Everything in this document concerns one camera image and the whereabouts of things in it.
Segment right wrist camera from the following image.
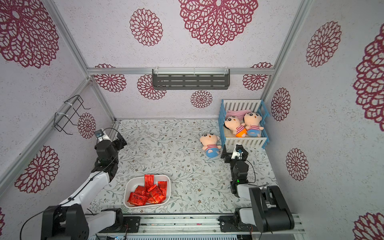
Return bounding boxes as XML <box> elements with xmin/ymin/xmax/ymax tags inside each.
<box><xmin>231</xmin><ymin>149</ymin><xmax>243</xmax><ymax>160</ymax></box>

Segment red tea bag one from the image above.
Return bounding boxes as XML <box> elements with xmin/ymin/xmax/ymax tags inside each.
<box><xmin>145</xmin><ymin>175</ymin><xmax>155</xmax><ymax>191</ymax></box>

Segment black wire wall rack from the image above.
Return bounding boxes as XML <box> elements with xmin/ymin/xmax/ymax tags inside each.
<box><xmin>53</xmin><ymin>95</ymin><xmax>90</xmax><ymax>135</ymax></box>

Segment blue white toy crib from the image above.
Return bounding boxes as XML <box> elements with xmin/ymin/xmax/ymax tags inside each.
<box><xmin>219</xmin><ymin>100</ymin><xmax>270</xmax><ymax>149</ymax></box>

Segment white plastic storage box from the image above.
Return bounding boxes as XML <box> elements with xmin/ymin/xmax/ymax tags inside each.
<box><xmin>124</xmin><ymin>175</ymin><xmax>171</xmax><ymax>209</ymax></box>

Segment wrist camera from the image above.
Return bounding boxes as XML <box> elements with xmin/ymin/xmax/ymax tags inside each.
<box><xmin>94</xmin><ymin>129</ymin><xmax>111</xmax><ymax>143</ymax></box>
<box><xmin>231</xmin><ymin>149</ymin><xmax>243</xmax><ymax>160</ymax></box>

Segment red tea bag five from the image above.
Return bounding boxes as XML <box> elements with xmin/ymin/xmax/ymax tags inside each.
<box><xmin>135</xmin><ymin>186</ymin><xmax>147</xmax><ymax>196</ymax></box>

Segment grey wall shelf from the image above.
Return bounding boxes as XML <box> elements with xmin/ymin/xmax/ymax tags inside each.
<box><xmin>152</xmin><ymin>69</ymin><xmax>231</xmax><ymax>90</ymax></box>

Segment pink blanket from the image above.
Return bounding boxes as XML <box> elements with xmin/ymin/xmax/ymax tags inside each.
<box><xmin>226</xmin><ymin>110</ymin><xmax>252</xmax><ymax>121</ymax></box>

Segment plush doll blue pants crib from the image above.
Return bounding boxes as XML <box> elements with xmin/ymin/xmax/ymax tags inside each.
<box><xmin>244</xmin><ymin>112</ymin><xmax>264</xmax><ymax>138</ymax></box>

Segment red tea bag six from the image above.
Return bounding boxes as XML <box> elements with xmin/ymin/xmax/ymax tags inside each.
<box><xmin>147</xmin><ymin>185</ymin><xmax>158</xmax><ymax>193</ymax></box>

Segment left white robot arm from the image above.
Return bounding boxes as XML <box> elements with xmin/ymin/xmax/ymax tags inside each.
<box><xmin>41</xmin><ymin>129</ymin><xmax>127</xmax><ymax>240</ymax></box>

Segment red tea bag three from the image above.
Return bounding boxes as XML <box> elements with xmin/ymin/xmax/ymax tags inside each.
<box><xmin>128</xmin><ymin>192</ymin><xmax>148</xmax><ymax>206</ymax></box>

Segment plush doll orange pants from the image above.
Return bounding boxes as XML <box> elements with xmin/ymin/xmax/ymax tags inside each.
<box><xmin>224</xmin><ymin>116</ymin><xmax>247</xmax><ymax>138</ymax></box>

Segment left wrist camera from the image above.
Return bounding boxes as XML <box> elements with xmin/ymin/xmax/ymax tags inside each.
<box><xmin>94</xmin><ymin>129</ymin><xmax>111</xmax><ymax>143</ymax></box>

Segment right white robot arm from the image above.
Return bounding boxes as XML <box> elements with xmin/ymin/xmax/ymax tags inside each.
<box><xmin>219</xmin><ymin>144</ymin><xmax>295</xmax><ymax>234</ymax></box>

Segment plush doll on table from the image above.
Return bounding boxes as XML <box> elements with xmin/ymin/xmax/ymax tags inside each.
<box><xmin>200</xmin><ymin>133</ymin><xmax>222</xmax><ymax>158</ymax></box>

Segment metal base rail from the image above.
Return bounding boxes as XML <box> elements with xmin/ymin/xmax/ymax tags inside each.
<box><xmin>88</xmin><ymin>214</ymin><xmax>308</xmax><ymax>240</ymax></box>

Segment red tea bag four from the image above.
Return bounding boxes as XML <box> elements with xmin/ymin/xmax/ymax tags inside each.
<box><xmin>147</xmin><ymin>187</ymin><xmax>166</xmax><ymax>204</ymax></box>

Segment red tea bag two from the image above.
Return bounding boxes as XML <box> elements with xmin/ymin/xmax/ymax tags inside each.
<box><xmin>158</xmin><ymin>181</ymin><xmax>168</xmax><ymax>196</ymax></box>

